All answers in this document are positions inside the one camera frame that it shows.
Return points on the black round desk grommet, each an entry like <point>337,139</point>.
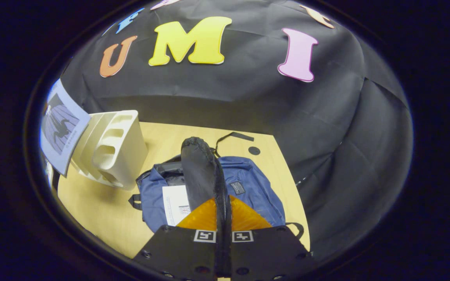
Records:
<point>254,150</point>

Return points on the white plastic bookshelf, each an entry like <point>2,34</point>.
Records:
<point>125,156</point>

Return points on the blue schoolbag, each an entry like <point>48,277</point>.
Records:
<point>252,195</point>

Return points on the white cover book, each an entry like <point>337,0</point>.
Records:
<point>175,205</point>

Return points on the light blue cover book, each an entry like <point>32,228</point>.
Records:
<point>63,125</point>

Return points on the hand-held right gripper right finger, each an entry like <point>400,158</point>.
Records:
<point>264,249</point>

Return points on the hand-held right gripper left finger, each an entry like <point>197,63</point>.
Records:
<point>182,249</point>

